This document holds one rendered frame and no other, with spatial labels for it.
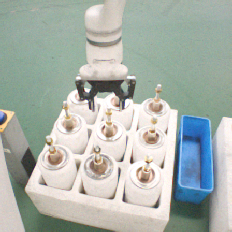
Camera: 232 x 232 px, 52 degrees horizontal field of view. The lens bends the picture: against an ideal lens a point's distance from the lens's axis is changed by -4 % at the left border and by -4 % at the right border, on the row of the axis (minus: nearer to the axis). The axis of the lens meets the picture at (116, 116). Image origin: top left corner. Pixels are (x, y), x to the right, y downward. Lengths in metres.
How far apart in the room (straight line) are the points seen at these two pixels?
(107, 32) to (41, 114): 0.73
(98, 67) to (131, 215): 0.38
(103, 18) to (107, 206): 0.45
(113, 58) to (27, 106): 0.75
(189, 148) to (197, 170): 0.10
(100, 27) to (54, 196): 0.45
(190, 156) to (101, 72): 0.62
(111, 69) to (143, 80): 0.80
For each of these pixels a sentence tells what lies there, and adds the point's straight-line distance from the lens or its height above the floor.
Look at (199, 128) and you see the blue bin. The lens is 1.00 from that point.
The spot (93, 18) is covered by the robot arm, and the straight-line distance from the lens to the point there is 0.46.
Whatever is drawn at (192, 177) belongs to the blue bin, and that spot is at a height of 0.00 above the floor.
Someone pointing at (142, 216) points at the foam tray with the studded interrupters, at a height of 0.17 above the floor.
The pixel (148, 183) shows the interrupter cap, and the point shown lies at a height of 0.25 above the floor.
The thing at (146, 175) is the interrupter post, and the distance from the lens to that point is 0.61.
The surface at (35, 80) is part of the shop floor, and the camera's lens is 1.32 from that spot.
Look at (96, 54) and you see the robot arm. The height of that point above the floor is 0.53.
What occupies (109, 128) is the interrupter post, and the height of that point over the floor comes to 0.27.
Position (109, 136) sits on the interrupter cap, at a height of 0.25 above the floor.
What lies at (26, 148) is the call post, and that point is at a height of 0.16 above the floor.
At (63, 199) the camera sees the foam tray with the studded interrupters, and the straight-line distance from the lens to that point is 0.69.
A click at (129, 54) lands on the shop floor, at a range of 1.44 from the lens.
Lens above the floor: 0.80
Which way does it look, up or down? 48 degrees down
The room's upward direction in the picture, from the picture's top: straight up
